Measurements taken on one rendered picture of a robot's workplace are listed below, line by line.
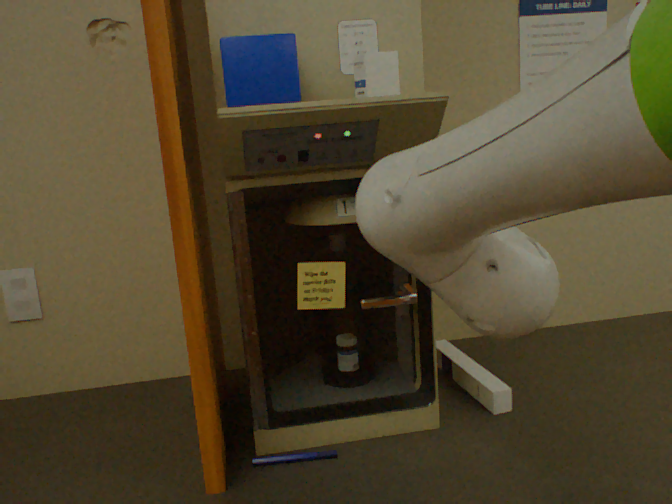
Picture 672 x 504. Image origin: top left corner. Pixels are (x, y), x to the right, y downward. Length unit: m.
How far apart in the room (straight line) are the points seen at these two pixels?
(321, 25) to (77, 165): 0.67
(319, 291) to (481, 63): 0.73
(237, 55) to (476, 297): 0.46
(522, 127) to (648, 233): 1.35
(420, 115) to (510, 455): 0.55
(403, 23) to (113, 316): 0.89
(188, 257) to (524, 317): 0.49
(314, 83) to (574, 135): 0.65
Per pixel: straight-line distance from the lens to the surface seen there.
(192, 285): 0.95
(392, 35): 1.04
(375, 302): 1.01
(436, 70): 1.51
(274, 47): 0.90
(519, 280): 0.64
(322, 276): 1.03
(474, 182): 0.49
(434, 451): 1.12
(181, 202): 0.92
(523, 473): 1.08
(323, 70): 1.02
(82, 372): 1.58
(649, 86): 0.37
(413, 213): 0.56
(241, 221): 1.00
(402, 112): 0.94
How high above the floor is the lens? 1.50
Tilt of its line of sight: 13 degrees down
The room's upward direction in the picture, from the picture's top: 4 degrees counter-clockwise
